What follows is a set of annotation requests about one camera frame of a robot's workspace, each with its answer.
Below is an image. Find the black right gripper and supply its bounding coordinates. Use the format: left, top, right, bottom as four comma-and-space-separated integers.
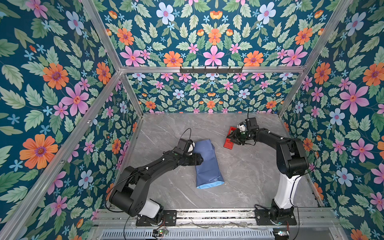
226, 128, 251, 145

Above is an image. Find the light blue wrapping paper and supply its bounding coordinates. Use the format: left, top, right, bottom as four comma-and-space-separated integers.
193, 140, 225, 190

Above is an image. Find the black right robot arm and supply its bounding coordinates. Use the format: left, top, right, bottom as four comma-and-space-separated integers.
227, 118, 309, 225

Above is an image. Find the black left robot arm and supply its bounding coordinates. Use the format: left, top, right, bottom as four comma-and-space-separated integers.
108, 139, 204, 220

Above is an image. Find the red tape dispenser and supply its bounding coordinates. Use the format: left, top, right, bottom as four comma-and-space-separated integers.
224, 127, 237, 150

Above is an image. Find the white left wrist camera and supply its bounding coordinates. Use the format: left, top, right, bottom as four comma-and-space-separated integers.
186, 140, 195, 155

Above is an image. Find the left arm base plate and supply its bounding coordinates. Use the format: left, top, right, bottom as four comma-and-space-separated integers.
136, 210, 178, 227

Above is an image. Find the black hook rail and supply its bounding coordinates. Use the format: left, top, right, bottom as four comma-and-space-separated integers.
179, 66, 243, 75

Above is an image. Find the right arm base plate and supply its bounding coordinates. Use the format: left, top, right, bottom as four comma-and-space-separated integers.
254, 208, 298, 226

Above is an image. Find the white cable duct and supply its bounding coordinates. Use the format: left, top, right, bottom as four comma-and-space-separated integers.
100, 229, 275, 240

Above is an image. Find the aluminium mounting rail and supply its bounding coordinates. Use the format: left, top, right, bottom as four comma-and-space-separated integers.
92, 207, 343, 230

